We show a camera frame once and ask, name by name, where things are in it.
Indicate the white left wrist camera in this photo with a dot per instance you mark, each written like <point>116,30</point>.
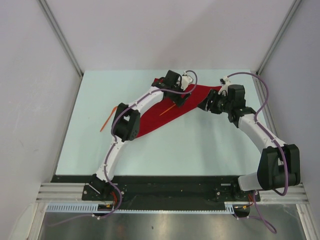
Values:
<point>185,81</point>

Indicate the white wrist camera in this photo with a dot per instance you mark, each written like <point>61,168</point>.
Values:
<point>185,81</point>
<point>225,81</point>

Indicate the light blue cable duct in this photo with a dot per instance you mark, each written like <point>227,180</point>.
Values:
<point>72,207</point>

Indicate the red cloth napkin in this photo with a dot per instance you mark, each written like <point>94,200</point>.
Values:
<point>151,120</point>

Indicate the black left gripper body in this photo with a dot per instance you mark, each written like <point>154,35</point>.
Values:
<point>177,89</point>

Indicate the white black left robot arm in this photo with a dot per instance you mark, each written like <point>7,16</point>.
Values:
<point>126,123</point>

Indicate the right aluminium corner post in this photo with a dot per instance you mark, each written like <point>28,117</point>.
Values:
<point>279,35</point>

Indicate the orange plastic knife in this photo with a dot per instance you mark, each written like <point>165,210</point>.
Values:
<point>109,117</point>

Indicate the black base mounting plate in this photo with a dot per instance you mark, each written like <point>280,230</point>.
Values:
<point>161,193</point>

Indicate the left aluminium corner post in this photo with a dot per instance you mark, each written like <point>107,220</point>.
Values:
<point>55,26</point>

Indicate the orange plastic spoon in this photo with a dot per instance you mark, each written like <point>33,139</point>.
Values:
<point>168,109</point>

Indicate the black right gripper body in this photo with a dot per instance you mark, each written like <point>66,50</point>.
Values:
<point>220,103</point>

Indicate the aluminium corner post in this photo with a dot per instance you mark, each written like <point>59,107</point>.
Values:
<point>279,35</point>
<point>55,26</point>

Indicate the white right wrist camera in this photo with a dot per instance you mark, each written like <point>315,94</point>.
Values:
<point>225,81</point>

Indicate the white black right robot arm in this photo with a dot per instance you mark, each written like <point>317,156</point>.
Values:
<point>279,164</point>

